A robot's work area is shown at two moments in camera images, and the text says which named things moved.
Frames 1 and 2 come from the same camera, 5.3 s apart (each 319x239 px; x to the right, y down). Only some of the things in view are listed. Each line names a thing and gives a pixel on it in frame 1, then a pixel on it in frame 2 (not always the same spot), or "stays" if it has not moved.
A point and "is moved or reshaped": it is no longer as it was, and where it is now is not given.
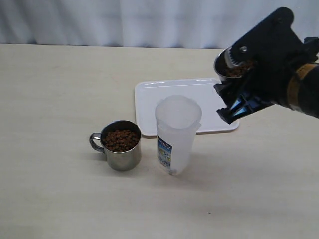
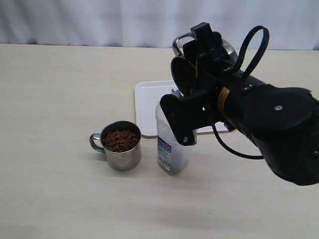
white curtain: x=199 y=24 stays
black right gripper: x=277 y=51 to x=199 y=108
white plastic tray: x=148 y=92 stays
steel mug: x=225 y=70 is moved or reshaped
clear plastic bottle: x=178 y=118 stays
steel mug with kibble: x=121 y=141 stays
